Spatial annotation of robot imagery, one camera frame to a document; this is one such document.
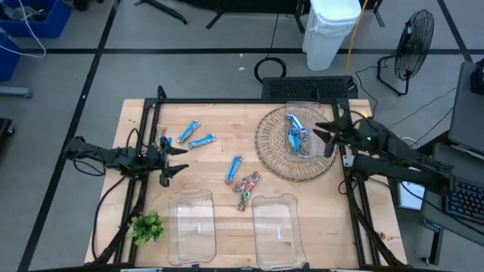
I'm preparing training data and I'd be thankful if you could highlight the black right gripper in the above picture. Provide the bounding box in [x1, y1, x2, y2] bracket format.
[312, 109, 365, 159]

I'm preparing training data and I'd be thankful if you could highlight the black perforated box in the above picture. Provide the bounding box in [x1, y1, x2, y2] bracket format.
[261, 75, 359, 100]

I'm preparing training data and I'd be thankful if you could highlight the black metal table frame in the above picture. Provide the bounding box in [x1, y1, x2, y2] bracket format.
[90, 85, 408, 272]

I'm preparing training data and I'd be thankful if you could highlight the white cable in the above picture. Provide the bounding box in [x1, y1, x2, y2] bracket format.
[0, 0, 47, 60]

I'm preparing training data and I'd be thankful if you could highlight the green artificial plant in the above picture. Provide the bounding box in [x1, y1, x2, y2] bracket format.
[128, 209, 166, 246]

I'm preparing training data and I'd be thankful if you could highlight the backlit black keyboard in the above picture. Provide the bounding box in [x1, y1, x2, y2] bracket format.
[445, 176, 484, 225]

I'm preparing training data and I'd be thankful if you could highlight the blue storage bin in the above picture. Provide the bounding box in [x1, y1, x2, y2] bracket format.
[0, 0, 72, 39]
[0, 31, 23, 82]

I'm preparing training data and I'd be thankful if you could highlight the black panel on stand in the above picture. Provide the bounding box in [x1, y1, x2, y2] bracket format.
[134, 0, 385, 33]

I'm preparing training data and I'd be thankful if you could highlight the black desk device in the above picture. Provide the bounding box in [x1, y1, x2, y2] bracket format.
[470, 57, 484, 96]

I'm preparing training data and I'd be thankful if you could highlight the white trash bin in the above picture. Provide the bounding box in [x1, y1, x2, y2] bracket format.
[301, 0, 362, 72]

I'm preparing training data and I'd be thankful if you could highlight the coiled black cable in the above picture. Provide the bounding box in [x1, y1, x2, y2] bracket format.
[253, 55, 287, 85]

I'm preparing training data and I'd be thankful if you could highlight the green granola bar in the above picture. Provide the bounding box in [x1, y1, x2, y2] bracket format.
[156, 123, 168, 147]
[298, 128, 314, 156]

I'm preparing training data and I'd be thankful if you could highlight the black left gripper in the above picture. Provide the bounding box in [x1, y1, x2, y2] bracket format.
[146, 135, 190, 188]

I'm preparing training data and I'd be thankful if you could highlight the white paper sheet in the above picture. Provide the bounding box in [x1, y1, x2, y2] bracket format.
[396, 180, 427, 212]

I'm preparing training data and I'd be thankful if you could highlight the grey desk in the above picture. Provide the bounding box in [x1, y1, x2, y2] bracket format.
[421, 142, 484, 249]

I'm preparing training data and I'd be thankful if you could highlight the grey metal bar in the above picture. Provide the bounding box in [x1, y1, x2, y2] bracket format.
[0, 85, 33, 100]

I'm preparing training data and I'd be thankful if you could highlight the thick yellow cable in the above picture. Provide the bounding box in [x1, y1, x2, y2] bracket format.
[344, 0, 370, 76]

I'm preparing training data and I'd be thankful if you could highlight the long black arm cable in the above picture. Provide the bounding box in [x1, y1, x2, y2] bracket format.
[92, 174, 132, 262]

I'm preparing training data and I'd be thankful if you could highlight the black floor fan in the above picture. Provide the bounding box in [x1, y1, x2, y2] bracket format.
[376, 9, 436, 97]

